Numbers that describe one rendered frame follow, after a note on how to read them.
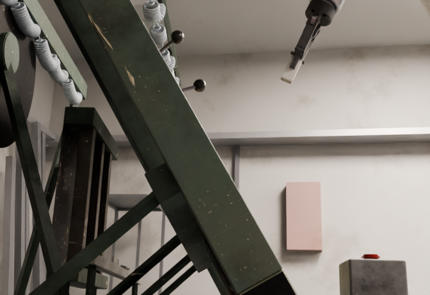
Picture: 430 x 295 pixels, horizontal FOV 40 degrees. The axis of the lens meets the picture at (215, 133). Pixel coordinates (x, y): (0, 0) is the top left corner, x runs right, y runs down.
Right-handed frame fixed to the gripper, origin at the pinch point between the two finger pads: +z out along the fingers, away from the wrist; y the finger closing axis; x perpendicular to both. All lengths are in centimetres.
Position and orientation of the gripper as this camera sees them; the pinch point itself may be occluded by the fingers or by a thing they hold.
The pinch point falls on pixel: (291, 70)
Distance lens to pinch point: 153.9
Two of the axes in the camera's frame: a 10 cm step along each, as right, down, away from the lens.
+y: -0.6, -3.2, -9.5
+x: 8.9, 4.1, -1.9
